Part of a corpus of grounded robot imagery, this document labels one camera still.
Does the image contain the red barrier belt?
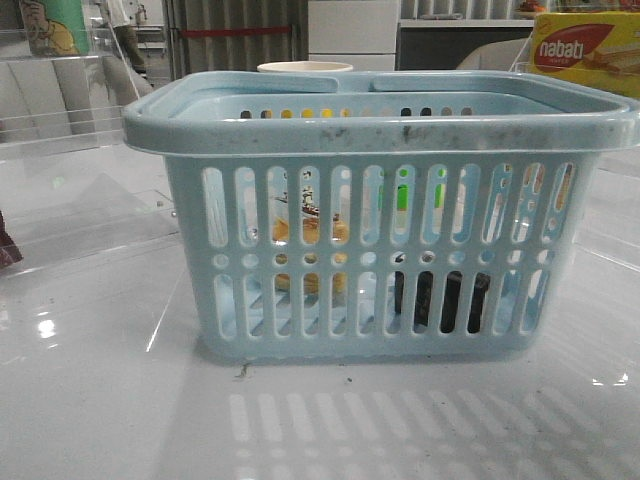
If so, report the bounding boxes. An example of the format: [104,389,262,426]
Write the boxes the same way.
[179,25,293,39]

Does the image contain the clear acrylic shelf left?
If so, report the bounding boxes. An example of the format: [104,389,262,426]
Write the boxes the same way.
[1,1,177,278]

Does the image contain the clear acrylic shelf right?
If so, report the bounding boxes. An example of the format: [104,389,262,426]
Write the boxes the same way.
[508,33,640,274]

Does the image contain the bread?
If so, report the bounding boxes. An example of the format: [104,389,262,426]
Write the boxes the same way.
[244,185,351,297]

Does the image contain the clear acrylic shelf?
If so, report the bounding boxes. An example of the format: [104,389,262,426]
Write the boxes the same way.
[1,1,177,278]
[508,33,640,274]

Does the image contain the light blue plastic basket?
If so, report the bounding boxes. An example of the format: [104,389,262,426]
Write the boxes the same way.
[123,71,639,360]

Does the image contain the colourful cube box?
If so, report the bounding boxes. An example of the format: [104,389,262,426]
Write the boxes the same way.
[375,167,447,212]

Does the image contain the green cartoon snack bag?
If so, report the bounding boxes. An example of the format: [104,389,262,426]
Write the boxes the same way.
[19,0,89,57]

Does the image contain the dark red snack packet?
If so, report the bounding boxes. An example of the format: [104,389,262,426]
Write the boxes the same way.
[0,213,23,269]

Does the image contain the white cabinet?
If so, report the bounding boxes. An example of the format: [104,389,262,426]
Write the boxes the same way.
[307,1,401,71]

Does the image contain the black tissue pack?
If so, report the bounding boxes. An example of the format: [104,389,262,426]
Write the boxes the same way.
[388,270,491,334]

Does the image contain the yellow nabati wafer box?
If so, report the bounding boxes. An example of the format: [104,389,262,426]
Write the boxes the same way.
[528,11,639,99]

